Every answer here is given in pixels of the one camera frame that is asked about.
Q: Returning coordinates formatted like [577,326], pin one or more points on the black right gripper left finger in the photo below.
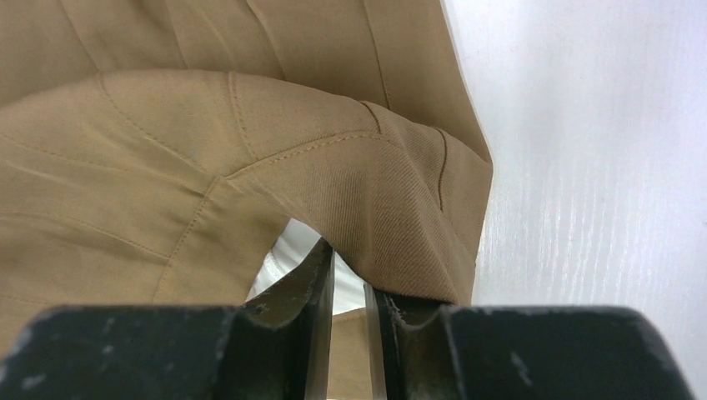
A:
[275,346]

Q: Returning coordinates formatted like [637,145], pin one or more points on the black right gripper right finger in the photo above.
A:
[422,349]

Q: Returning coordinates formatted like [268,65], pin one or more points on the tan brown pleated skirt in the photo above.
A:
[153,152]

